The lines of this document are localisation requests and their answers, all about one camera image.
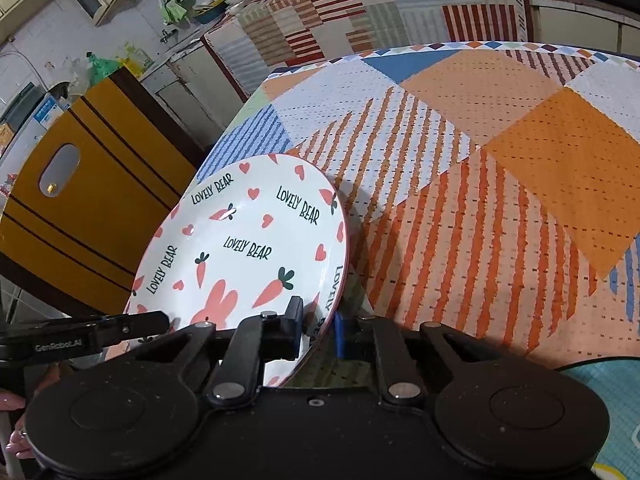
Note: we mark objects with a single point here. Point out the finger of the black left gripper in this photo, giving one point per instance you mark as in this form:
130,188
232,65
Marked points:
125,327

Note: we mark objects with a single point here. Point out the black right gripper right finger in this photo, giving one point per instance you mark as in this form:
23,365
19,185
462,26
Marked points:
380,343

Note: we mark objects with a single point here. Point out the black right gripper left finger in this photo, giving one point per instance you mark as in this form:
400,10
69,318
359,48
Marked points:
239,356

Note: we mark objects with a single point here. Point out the white bunny carrot plate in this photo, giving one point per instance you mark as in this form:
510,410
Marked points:
244,241

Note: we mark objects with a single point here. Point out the teal fried egg plate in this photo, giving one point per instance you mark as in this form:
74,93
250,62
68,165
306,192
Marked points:
616,381

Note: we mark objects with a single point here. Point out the left hand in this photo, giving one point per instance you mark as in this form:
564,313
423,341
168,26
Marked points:
11,402

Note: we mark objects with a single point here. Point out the yellow wooden cabinet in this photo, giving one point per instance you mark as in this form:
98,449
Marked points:
83,207

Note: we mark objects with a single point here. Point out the colourful patchwork tablecloth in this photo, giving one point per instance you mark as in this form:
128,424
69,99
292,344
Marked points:
489,186

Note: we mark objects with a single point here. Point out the patchwork covered counter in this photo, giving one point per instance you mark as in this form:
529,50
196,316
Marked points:
270,34

